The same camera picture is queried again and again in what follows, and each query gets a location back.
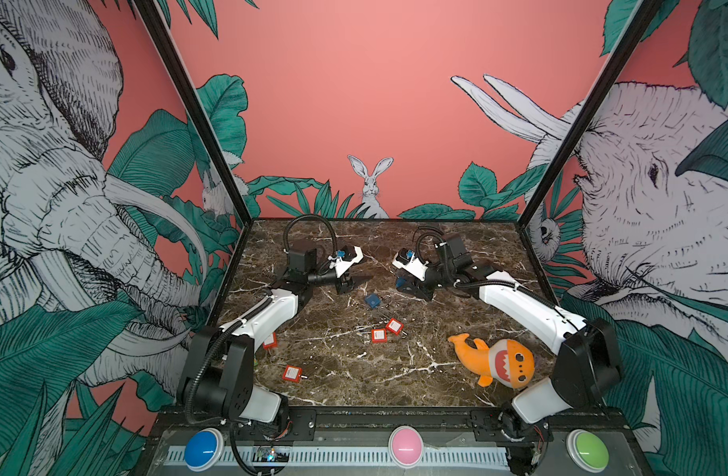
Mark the blue push button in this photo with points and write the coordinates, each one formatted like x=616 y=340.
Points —
x=204 y=450

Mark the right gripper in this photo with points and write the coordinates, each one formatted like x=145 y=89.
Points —
x=417 y=285

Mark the left black frame post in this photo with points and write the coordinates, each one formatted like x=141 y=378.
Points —
x=157 y=28

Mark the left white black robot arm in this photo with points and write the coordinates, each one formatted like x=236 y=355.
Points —
x=217 y=382

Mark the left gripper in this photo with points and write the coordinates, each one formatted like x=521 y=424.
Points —
x=351 y=284

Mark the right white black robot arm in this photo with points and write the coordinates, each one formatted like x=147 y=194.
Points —
x=588 y=362

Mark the white vented strip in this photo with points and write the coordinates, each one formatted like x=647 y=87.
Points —
x=326 y=456

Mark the orange shark plush toy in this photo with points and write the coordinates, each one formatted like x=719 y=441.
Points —
x=507 y=361

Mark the pink push button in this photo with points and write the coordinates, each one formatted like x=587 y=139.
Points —
x=406 y=447

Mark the right black frame post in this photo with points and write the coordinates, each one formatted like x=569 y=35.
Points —
x=627 y=42

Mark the green push button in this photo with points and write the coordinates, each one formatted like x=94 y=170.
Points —
x=587 y=451

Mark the black front mounting rail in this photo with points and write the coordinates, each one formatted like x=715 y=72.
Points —
x=304 y=424

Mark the black frame post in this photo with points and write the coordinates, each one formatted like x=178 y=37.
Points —
x=627 y=42
x=157 y=28

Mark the red padlock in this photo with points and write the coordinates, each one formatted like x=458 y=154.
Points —
x=394 y=326
x=271 y=342
x=293 y=374
x=379 y=335

